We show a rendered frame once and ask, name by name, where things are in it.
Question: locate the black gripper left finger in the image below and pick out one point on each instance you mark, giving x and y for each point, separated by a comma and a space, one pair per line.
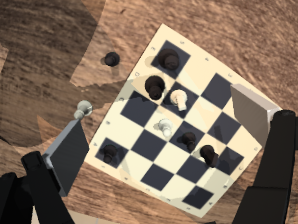
63, 158

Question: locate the white pawn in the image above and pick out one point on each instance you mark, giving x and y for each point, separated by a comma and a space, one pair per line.
165, 125

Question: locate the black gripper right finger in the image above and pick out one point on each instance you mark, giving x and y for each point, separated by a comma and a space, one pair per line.
267, 200

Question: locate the black and cream chessboard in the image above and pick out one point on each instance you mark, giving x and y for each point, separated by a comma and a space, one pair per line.
163, 167

